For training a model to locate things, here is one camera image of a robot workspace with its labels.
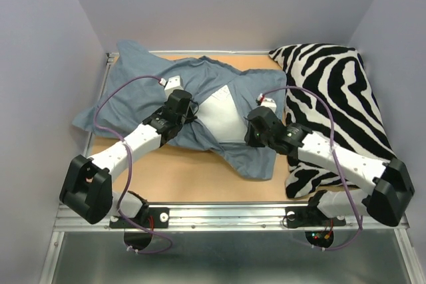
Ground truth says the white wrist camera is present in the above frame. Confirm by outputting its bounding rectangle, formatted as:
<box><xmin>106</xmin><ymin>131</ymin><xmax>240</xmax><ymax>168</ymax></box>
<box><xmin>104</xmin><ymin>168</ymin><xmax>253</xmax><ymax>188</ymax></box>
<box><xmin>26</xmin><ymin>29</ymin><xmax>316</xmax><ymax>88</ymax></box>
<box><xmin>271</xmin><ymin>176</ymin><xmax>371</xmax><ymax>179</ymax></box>
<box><xmin>256</xmin><ymin>94</ymin><xmax>277</xmax><ymax>112</ymax></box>
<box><xmin>164</xmin><ymin>76</ymin><xmax>184</xmax><ymax>98</ymax></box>

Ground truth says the white pillow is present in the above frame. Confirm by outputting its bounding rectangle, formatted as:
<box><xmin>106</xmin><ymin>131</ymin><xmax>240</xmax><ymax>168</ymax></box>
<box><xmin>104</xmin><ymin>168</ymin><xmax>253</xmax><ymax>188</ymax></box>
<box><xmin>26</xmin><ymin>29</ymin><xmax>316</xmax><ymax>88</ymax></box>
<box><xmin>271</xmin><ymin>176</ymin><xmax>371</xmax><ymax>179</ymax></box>
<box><xmin>198</xmin><ymin>85</ymin><xmax>247</xmax><ymax>143</ymax></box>

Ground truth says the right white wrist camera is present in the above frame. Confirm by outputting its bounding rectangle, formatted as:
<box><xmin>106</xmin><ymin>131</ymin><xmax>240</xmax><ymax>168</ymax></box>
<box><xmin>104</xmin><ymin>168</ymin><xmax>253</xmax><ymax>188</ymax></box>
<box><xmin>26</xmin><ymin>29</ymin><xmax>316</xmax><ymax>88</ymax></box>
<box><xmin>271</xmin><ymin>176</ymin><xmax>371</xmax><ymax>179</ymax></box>
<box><xmin>256</xmin><ymin>94</ymin><xmax>277</xmax><ymax>112</ymax></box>

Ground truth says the blue pillowcase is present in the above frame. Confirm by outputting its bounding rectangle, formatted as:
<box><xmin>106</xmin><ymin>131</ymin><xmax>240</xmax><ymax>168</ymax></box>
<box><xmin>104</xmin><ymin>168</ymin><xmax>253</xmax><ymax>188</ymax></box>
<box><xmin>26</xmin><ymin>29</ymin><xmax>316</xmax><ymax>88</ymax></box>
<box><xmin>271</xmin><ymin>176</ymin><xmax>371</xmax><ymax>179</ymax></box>
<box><xmin>73</xmin><ymin>40</ymin><xmax>286</xmax><ymax>180</ymax></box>

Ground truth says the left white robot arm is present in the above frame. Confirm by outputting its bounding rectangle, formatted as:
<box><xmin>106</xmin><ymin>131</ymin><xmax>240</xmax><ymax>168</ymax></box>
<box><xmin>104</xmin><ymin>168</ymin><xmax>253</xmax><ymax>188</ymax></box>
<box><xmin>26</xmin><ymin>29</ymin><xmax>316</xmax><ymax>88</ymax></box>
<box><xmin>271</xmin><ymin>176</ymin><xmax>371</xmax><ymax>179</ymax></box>
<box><xmin>59</xmin><ymin>89</ymin><xmax>195</xmax><ymax>227</ymax></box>

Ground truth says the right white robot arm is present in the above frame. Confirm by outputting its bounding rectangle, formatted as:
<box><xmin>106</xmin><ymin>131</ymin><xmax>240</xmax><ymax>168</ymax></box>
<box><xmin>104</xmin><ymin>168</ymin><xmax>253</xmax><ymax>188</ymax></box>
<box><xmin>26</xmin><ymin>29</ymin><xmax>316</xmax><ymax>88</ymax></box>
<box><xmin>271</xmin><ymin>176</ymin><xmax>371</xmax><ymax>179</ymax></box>
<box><xmin>245</xmin><ymin>106</ymin><xmax>415</xmax><ymax>227</ymax></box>

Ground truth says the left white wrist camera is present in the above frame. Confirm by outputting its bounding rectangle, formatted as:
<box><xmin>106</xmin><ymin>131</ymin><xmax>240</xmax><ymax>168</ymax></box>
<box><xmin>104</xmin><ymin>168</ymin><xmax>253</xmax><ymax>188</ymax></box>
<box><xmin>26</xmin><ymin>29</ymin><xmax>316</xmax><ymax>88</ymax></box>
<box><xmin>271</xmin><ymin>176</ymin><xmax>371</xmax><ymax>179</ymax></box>
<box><xmin>164</xmin><ymin>76</ymin><xmax>184</xmax><ymax>98</ymax></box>

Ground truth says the aluminium front rail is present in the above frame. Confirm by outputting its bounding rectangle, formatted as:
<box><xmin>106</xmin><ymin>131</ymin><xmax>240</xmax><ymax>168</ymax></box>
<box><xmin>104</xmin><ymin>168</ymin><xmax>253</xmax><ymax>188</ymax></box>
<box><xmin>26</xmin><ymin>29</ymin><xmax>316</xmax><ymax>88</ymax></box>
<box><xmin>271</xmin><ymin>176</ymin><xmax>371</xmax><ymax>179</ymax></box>
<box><xmin>53</xmin><ymin>202</ymin><xmax>409</xmax><ymax>233</ymax></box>

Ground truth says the zebra print pillow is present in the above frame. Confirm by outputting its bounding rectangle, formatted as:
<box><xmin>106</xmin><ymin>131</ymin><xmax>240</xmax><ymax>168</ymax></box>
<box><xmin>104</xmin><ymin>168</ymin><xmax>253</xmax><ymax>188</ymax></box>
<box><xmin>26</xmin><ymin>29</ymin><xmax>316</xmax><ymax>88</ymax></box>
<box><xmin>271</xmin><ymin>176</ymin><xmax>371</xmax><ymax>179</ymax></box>
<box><xmin>268</xmin><ymin>43</ymin><xmax>409</xmax><ymax>200</ymax></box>

